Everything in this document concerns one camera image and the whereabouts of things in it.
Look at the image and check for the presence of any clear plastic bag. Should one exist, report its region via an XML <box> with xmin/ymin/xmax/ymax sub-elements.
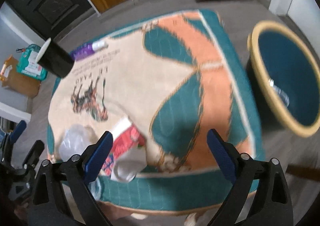
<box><xmin>58</xmin><ymin>124</ymin><xmax>98</xmax><ymax>161</ymax></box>

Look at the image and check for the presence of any red white snack wrapper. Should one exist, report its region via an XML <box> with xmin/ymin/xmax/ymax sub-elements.
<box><xmin>101</xmin><ymin>117</ymin><xmax>147</xmax><ymax>183</ymax></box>

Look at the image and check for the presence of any brown cardboard box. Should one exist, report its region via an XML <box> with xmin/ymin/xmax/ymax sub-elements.
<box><xmin>1</xmin><ymin>55</ymin><xmax>41</xmax><ymax>99</ymax></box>

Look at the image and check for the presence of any green wet wipes pack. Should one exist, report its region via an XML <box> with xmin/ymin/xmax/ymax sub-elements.
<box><xmin>16</xmin><ymin>44</ymin><xmax>48</xmax><ymax>81</ymax></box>

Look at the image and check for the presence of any black paper cup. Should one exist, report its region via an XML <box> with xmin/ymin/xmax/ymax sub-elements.
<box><xmin>36</xmin><ymin>38</ymin><xmax>74</xmax><ymax>78</ymax></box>

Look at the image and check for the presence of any teal bin with yellow rim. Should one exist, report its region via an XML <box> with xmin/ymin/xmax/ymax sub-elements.
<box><xmin>246</xmin><ymin>20</ymin><xmax>319</xmax><ymax>138</ymax></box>

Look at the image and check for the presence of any purple spray bottle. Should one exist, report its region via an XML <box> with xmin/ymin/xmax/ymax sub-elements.
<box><xmin>70</xmin><ymin>39</ymin><xmax>108</xmax><ymax>61</ymax></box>

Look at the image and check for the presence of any teal and orange rug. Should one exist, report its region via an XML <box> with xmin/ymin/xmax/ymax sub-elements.
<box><xmin>47</xmin><ymin>9</ymin><xmax>265</xmax><ymax>215</ymax></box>

